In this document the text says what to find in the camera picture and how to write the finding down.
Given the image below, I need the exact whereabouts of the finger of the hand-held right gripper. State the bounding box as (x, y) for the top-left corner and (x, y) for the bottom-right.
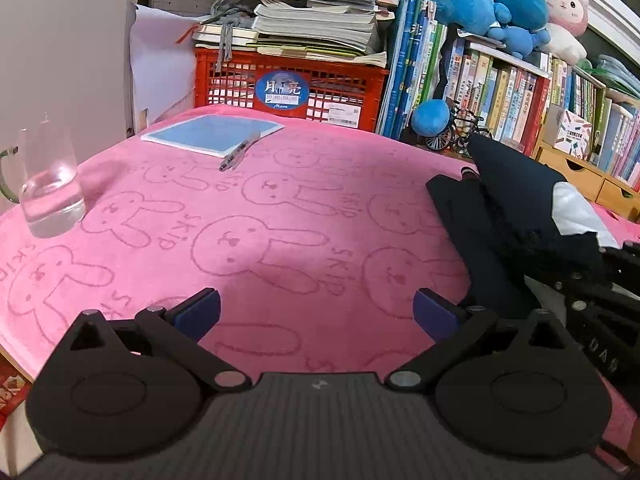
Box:
(602, 242), (640, 281)
(524, 272), (618, 306)

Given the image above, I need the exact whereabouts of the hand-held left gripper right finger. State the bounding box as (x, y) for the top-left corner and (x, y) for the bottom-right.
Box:
(385, 287), (568, 391)

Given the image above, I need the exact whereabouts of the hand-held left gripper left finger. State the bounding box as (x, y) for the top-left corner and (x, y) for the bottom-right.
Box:
(62, 287), (251, 393)

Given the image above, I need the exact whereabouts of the navy and white jacket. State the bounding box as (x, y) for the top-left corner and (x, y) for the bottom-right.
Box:
(425, 132), (626, 321)

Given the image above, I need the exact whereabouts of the wooden desk organizer with drawers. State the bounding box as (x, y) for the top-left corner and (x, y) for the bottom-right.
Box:
(532, 145), (640, 223)

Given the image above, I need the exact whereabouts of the row of pastel-spine books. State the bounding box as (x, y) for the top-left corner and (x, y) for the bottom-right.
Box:
(595, 95), (640, 191)

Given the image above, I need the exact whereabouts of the pink rabbit-print blanket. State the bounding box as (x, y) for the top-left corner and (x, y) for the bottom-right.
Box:
(0, 105), (640, 466)

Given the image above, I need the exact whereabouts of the white pencil-print box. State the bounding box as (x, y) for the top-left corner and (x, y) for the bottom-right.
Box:
(542, 107), (593, 156)

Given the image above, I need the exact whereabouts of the pen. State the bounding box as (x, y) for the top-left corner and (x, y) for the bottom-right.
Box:
(218, 132), (262, 172)

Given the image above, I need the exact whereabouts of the blue notebook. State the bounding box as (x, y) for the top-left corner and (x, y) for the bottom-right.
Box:
(141, 113), (285, 158)

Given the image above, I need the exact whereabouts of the row of tall books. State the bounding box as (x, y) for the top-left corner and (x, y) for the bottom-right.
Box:
(547, 55), (608, 121)

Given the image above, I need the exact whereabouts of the miniature bicycle model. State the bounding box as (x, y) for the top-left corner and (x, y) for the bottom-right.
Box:
(425, 100), (493, 152)

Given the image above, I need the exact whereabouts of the clear glass mug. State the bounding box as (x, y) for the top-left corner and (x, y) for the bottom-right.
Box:
(0, 112), (87, 239)

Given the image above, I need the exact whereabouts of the stack of pale green folders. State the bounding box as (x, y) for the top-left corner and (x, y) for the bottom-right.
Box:
(592, 55), (640, 93)

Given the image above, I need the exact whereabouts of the blue plush ball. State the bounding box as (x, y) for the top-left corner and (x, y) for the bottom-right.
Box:
(411, 99), (451, 137)

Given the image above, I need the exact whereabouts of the red printed packet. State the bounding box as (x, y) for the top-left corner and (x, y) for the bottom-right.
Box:
(0, 355), (33, 428)

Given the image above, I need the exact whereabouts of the row of colourful children's books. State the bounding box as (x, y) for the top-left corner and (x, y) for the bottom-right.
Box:
(440, 40), (551, 148)

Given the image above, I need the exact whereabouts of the red plastic crate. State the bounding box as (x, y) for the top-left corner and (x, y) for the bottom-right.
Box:
(194, 47), (390, 133)

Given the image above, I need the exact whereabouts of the white paper sheet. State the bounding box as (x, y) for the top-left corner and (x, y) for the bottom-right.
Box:
(130, 2), (198, 136)

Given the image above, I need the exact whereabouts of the row of thin blue books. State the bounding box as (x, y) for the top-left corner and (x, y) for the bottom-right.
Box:
(377, 0), (448, 141)

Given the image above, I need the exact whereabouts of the pink and white plush rabbit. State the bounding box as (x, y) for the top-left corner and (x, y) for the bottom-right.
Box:
(535, 0), (591, 66)

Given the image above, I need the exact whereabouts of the blue plush toy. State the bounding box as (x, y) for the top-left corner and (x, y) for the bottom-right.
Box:
(402, 0), (511, 41)
(457, 0), (551, 58)

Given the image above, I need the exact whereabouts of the stack of papers and workbooks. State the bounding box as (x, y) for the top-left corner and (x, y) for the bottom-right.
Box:
(192, 0), (388, 68)

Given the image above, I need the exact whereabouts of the black strap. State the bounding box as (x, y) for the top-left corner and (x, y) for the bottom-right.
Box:
(432, 25), (463, 103)

